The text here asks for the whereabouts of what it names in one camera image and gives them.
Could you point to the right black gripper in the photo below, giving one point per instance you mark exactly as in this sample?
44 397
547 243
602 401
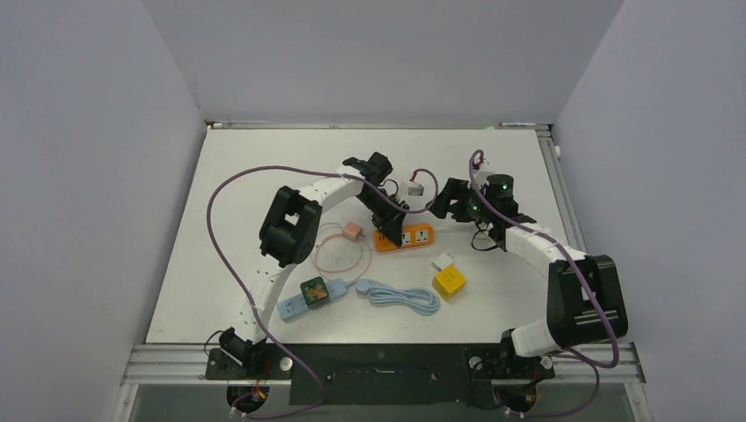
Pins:
455 189

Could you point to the pink charger plug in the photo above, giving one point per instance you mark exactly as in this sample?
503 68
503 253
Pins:
352 232

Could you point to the orange power strip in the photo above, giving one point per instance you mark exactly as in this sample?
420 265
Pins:
413 236

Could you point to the aluminium frame rail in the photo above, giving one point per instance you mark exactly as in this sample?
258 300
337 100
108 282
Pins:
389 297

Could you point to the yellow cube adapter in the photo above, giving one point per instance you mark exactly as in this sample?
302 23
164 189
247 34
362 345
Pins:
448 282

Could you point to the dark green cube adapter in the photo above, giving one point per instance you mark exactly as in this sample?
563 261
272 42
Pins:
315 292

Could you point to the light blue power strip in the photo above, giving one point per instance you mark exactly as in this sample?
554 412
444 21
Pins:
294 307

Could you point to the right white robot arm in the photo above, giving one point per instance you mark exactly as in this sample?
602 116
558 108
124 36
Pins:
583 304

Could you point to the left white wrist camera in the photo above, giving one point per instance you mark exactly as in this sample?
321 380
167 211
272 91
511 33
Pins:
409 186

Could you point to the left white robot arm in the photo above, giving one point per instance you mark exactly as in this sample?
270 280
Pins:
288 235

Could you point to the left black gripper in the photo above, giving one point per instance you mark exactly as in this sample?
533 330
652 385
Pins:
390 222

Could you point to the white plug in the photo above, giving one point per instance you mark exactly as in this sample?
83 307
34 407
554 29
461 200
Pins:
443 261

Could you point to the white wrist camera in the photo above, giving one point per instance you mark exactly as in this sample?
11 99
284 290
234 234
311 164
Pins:
481 170
409 186

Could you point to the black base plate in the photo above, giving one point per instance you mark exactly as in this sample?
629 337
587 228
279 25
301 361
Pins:
377 374

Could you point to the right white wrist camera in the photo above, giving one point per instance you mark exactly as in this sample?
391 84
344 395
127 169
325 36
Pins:
481 170

